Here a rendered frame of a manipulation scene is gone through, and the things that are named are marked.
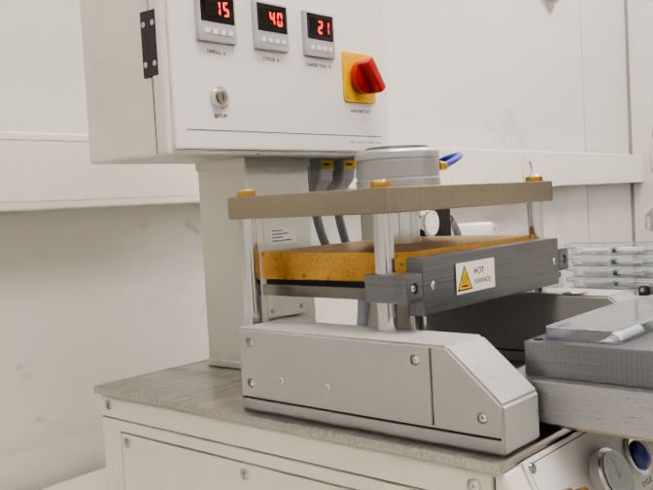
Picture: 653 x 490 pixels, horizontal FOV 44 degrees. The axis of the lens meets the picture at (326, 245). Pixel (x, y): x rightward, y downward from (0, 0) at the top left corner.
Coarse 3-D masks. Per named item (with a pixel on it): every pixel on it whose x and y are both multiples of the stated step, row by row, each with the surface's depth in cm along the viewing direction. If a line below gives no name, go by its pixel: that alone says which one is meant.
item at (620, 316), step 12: (624, 300) 69; (636, 300) 69; (648, 300) 68; (600, 312) 63; (612, 312) 63; (624, 312) 63; (636, 312) 62; (648, 312) 62; (564, 324) 59; (576, 324) 59; (588, 324) 58; (600, 324) 58; (612, 324) 58; (624, 324) 57; (636, 324) 57
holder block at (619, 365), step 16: (544, 336) 59; (640, 336) 57; (528, 352) 58; (544, 352) 57; (560, 352) 56; (576, 352) 56; (592, 352) 55; (608, 352) 54; (624, 352) 53; (640, 352) 53; (528, 368) 58; (544, 368) 57; (560, 368) 57; (576, 368) 56; (592, 368) 55; (608, 368) 54; (624, 368) 54; (640, 368) 53; (624, 384) 54; (640, 384) 53
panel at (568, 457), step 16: (576, 432) 60; (560, 448) 57; (576, 448) 59; (592, 448) 60; (624, 448) 63; (528, 464) 54; (544, 464) 55; (560, 464) 56; (576, 464) 58; (528, 480) 53; (544, 480) 54; (560, 480) 55; (576, 480) 57; (640, 480) 63
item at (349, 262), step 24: (408, 216) 75; (408, 240) 75; (432, 240) 78; (456, 240) 76; (480, 240) 74; (504, 240) 75; (264, 264) 75; (288, 264) 73; (312, 264) 71; (336, 264) 69; (360, 264) 67; (264, 288) 75; (288, 288) 73; (312, 288) 71; (336, 288) 69; (360, 288) 68
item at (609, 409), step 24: (552, 384) 56; (576, 384) 55; (600, 384) 54; (552, 408) 56; (576, 408) 55; (600, 408) 54; (624, 408) 53; (648, 408) 52; (600, 432) 56; (624, 432) 53; (648, 432) 52
